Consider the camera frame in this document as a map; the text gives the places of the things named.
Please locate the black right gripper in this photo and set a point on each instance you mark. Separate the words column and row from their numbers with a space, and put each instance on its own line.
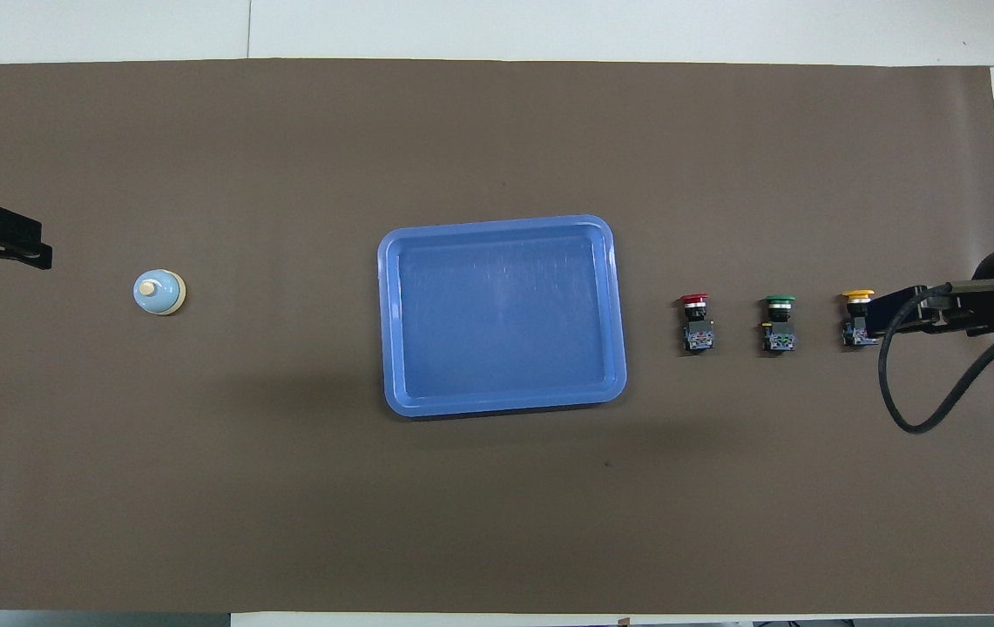
column 950, row 312

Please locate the yellow push button switch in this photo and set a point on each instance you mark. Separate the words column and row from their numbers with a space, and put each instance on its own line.
column 857, row 298

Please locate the green push button switch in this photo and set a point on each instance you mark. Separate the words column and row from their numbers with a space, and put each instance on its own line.
column 780, row 331

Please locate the light blue call bell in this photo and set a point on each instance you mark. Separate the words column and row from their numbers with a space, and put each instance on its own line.
column 157, row 293

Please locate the red push button switch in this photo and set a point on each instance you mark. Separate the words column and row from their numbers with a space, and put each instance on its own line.
column 698, row 331

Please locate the blue plastic tray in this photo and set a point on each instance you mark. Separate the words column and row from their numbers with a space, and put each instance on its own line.
column 501, row 315

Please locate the brown table mat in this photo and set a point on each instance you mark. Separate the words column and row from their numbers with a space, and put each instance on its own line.
column 287, row 488

